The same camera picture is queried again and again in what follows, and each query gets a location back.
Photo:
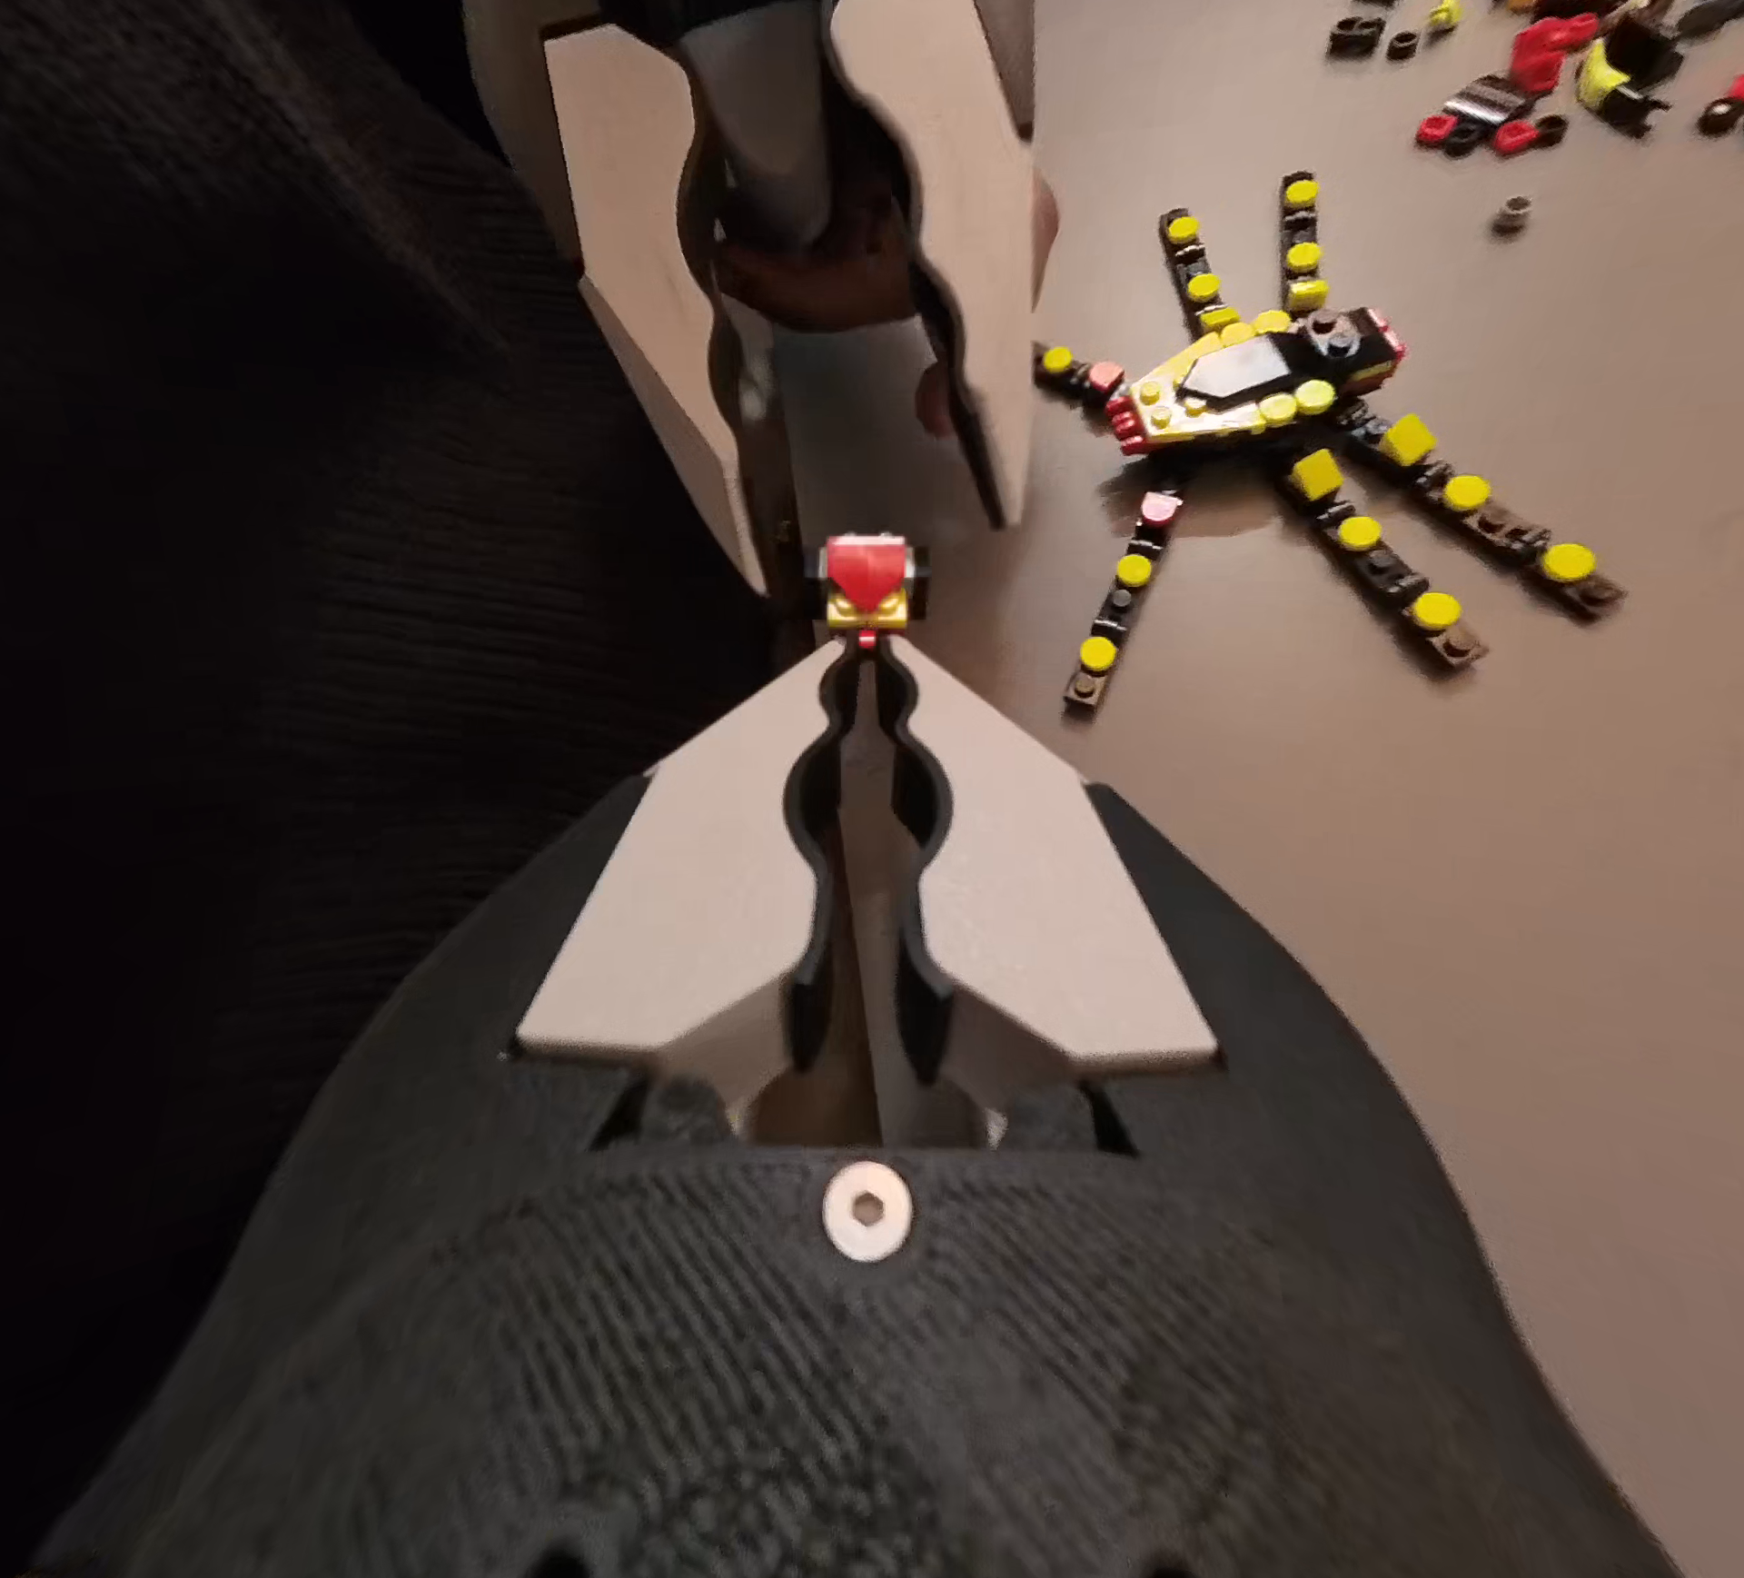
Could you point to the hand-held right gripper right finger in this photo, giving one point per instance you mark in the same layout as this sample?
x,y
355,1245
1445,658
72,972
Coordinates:
x,y
1065,938

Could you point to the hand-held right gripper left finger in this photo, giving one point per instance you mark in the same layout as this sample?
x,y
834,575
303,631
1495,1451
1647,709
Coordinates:
x,y
683,922

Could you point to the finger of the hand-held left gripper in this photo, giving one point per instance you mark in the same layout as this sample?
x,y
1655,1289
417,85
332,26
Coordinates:
x,y
966,240
641,240

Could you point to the yellow black lego spider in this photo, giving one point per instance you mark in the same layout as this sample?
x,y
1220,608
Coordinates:
x,y
1229,379

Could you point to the red yellow lego spider head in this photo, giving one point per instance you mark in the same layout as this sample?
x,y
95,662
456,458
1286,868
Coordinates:
x,y
871,576

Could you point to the grey round lego stud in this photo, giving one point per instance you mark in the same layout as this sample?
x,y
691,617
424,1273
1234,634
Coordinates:
x,y
1510,216

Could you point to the person's left hand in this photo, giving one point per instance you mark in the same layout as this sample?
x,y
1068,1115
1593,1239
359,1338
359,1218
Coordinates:
x,y
819,283

